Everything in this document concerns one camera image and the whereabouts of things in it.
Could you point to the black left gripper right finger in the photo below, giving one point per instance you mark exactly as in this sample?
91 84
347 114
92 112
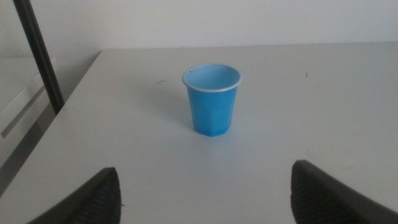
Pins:
320 199

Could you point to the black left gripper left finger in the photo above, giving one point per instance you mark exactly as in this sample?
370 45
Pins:
99 202

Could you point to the blue plastic cup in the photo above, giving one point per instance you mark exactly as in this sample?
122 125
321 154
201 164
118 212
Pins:
211 109

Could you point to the black metal pole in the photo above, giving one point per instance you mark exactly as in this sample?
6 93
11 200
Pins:
40 56

